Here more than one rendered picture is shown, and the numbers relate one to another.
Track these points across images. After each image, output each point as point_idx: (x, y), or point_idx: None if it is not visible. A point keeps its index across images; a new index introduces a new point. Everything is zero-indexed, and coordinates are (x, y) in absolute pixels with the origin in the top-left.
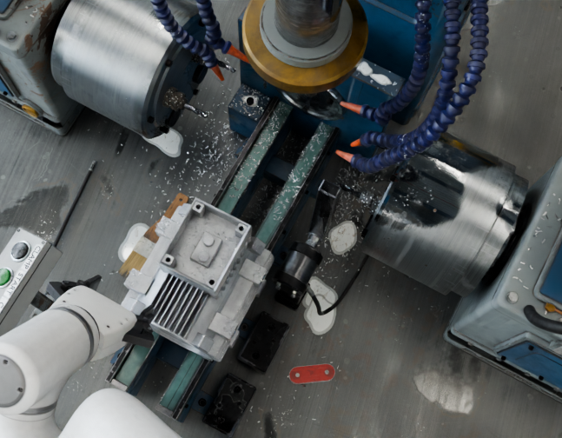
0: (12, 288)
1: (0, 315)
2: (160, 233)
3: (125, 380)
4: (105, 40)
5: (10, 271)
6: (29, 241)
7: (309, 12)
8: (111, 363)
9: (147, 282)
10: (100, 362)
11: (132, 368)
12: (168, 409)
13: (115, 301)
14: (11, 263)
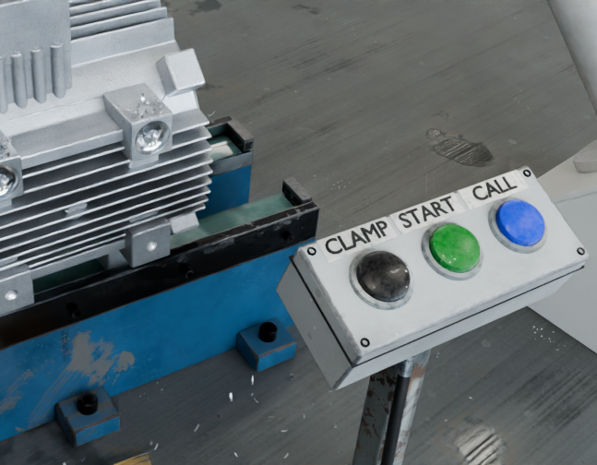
0: (437, 204)
1: (487, 179)
2: (13, 146)
3: (280, 201)
4: None
5: (427, 244)
6: (345, 286)
7: None
8: (294, 339)
9: (120, 93)
10: (316, 368)
11: (256, 208)
12: (232, 127)
13: (219, 454)
14: (418, 268)
